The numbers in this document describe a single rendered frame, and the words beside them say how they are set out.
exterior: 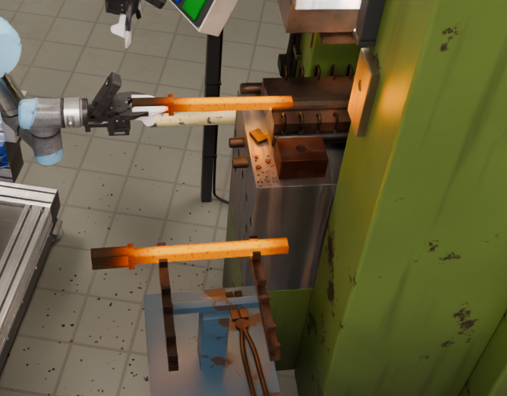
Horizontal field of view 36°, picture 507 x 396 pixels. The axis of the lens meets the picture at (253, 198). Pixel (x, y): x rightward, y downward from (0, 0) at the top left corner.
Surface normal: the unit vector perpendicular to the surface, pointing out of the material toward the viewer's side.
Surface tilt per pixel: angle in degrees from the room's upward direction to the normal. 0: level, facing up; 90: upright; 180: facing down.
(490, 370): 90
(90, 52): 0
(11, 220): 0
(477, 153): 90
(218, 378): 0
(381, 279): 90
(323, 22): 90
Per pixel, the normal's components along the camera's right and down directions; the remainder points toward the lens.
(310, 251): 0.14, 0.74
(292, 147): 0.07, -0.67
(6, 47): 0.77, 0.45
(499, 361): -0.99, 0.05
